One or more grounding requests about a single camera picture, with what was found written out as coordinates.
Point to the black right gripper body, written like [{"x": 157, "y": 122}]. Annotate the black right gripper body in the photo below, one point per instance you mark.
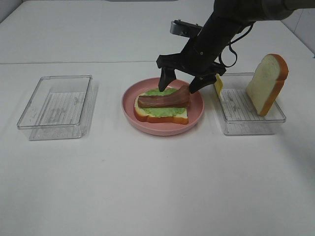
[{"x": 197, "y": 58}]

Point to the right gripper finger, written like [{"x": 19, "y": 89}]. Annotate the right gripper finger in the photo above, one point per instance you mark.
[
  {"x": 167, "y": 76},
  {"x": 200, "y": 82}
]

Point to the yellow toy cheese slice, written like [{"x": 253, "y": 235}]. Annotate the yellow toy cheese slice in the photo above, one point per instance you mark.
[{"x": 218, "y": 85}]

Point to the long toy bacon strip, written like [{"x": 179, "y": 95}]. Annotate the long toy bacon strip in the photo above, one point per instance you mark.
[{"x": 169, "y": 98}]

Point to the green toy lettuce leaf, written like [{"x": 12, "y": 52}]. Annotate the green toy lettuce leaf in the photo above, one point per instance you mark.
[{"x": 160, "y": 112}]

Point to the toy bread slice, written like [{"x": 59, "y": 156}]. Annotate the toy bread slice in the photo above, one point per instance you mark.
[
  {"x": 267, "y": 82},
  {"x": 160, "y": 120}
]

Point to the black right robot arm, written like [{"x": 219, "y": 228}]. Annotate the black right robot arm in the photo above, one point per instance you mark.
[{"x": 230, "y": 17}]

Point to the pink plate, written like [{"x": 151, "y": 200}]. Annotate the pink plate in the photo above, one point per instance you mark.
[{"x": 195, "y": 110}]

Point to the clear plastic tray right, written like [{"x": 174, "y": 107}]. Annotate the clear plastic tray right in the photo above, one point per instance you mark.
[{"x": 237, "y": 115}]

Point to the clear plastic tray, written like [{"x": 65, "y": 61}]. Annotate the clear plastic tray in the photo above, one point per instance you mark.
[
  {"x": 60, "y": 107},
  {"x": 237, "y": 115}
]

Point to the clear plastic tray left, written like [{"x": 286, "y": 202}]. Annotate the clear plastic tray left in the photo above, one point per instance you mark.
[{"x": 60, "y": 107}]

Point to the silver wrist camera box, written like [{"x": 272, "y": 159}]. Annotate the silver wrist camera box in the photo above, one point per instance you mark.
[{"x": 184, "y": 29}]

